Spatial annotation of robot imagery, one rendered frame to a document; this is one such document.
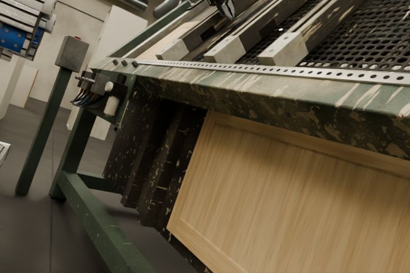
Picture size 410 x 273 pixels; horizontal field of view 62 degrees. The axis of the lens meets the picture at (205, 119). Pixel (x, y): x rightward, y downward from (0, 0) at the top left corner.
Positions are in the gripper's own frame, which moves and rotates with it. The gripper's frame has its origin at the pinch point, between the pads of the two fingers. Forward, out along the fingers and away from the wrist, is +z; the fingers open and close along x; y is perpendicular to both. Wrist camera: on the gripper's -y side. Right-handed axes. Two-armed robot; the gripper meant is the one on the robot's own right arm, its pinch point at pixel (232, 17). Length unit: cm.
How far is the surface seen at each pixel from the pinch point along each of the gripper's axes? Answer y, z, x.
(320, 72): -79, -3, 41
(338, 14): -62, 0, 8
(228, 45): -34.3, -4.1, 30.4
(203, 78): -39, -2, 47
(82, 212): 23, 37, 104
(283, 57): -62, -2, 34
